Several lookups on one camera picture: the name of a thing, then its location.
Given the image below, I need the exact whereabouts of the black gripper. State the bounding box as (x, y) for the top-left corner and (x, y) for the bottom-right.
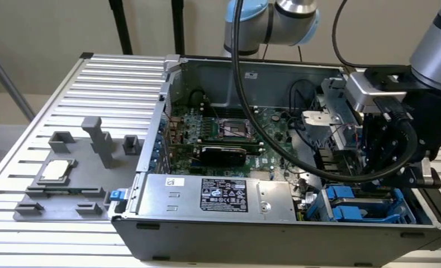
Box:
(361, 111), (441, 191)

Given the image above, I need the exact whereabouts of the blue disk carrier in bay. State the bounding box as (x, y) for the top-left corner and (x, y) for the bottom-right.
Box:
(333, 205), (367, 223)

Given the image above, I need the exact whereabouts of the black plastic air shroud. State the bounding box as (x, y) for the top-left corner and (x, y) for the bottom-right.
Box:
(315, 146), (356, 180)

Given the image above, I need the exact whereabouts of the silver metal drive cage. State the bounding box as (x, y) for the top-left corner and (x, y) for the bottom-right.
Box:
(300, 78), (364, 157)

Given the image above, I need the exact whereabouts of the green motherboard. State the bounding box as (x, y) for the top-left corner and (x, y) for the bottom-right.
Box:
(164, 104), (308, 182)

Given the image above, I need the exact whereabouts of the silver chipset heatsink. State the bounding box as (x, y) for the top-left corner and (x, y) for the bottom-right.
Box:
(249, 170), (275, 181)

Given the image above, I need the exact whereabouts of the CPU socket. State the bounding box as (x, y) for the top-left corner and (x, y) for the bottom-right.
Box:
(213, 117), (261, 141)

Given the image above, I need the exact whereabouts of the black open PC case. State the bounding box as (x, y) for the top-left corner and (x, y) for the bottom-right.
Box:
(110, 54), (441, 262)

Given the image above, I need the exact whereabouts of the black graphics card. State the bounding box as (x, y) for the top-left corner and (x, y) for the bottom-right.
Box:
(193, 143), (249, 169)

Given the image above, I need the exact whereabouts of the silver power supply unit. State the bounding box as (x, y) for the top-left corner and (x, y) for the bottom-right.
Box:
(129, 173), (297, 223)

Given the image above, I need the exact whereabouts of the black stand pole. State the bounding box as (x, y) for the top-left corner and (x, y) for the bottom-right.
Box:
(108, 0), (134, 55)
(172, 0), (186, 55)

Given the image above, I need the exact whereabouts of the grey parts rack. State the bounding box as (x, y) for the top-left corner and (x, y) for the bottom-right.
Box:
(13, 116), (146, 223)

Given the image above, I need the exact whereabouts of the green RAM stick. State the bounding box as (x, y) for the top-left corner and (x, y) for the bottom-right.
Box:
(29, 188), (105, 197)

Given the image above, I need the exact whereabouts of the silver CPU chip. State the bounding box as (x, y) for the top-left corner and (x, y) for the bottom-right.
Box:
(41, 161), (76, 183)

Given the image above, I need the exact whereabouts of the silver slanted pole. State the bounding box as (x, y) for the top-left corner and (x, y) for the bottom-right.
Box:
(0, 36), (37, 122)

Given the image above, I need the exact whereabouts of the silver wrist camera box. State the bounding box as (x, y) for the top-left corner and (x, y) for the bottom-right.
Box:
(345, 71), (408, 114)

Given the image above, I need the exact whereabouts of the black wire loop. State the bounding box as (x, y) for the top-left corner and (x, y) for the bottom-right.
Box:
(289, 79), (319, 113)

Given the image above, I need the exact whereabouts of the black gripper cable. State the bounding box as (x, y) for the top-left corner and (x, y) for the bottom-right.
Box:
(331, 0), (367, 71)

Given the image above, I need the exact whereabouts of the thick black camera cable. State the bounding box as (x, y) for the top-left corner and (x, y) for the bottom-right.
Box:
(232, 0), (420, 184)

